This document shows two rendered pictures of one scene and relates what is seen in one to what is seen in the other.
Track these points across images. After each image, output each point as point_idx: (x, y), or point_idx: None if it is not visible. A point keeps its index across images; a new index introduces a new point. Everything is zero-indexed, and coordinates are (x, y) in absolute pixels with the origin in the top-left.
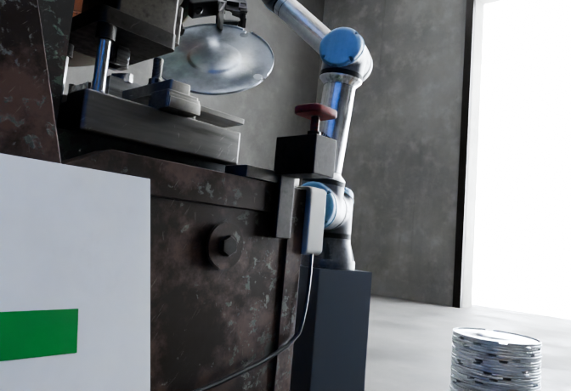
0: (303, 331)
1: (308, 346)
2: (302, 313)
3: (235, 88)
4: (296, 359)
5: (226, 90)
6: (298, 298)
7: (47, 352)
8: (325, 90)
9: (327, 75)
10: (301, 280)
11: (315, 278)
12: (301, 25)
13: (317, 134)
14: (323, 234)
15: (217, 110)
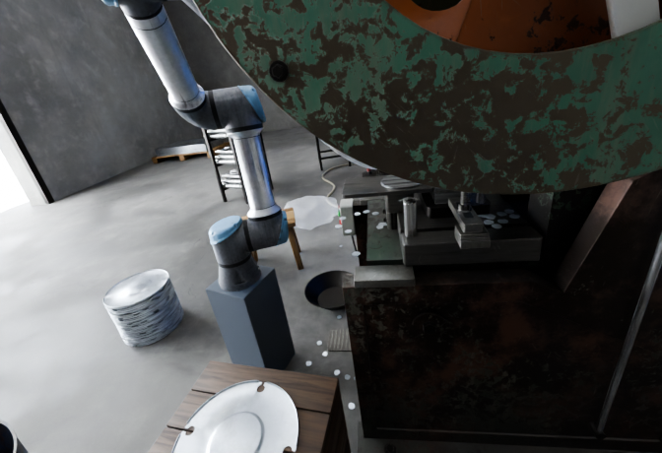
0: (276, 311)
1: (281, 313)
2: (357, 250)
3: (349, 159)
4: (276, 331)
5: (355, 161)
6: (265, 301)
7: None
8: (257, 142)
9: (261, 129)
10: (263, 290)
11: (274, 275)
12: (182, 58)
13: (375, 170)
14: (250, 253)
15: (371, 176)
